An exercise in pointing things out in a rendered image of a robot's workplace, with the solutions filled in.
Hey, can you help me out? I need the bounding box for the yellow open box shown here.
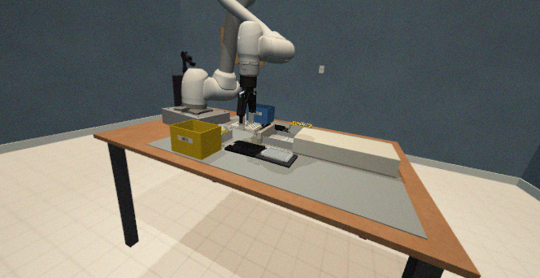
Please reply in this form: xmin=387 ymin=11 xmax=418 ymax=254
xmin=170 ymin=119 xmax=221 ymax=160

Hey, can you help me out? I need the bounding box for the dark blue open bin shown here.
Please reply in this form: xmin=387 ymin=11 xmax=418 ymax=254
xmin=246 ymin=103 xmax=275 ymax=124

